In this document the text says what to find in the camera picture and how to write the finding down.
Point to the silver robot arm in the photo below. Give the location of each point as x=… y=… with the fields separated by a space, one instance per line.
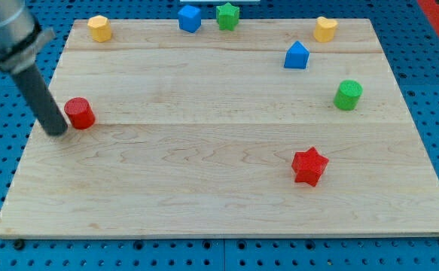
x=21 y=39

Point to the yellow hexagon block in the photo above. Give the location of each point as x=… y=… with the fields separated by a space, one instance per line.
x=100 y=28

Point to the green cylinder block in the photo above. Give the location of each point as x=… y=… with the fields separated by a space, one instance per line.
x=347 y=95

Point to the light wooden board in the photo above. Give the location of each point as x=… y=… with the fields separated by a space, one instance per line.
x=195 y=135

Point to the yellow heart block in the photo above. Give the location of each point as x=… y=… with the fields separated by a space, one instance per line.
x=325 y=29

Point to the blue pentagon house block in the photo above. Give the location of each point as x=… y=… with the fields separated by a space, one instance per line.
x=297 y=56

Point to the red star block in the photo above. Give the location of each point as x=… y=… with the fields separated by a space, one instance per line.
x=309 y=166

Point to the green star block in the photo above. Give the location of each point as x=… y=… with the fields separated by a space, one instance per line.
x=227 y=16

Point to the red cylinder block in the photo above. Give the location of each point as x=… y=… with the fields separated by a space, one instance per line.
x=79 y=113

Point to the blue cube block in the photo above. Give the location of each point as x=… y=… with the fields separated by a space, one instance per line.
x=189 y=18

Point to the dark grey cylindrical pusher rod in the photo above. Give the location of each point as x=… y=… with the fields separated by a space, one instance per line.
x=38 y=97

